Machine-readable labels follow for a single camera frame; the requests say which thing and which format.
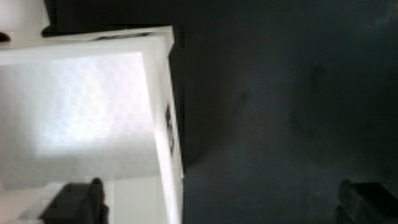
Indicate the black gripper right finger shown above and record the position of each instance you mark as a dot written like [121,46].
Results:
[368,204]

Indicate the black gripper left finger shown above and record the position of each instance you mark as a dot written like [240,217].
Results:
[77,206]

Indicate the white front drawer tray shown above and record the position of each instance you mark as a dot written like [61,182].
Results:
[87,125]

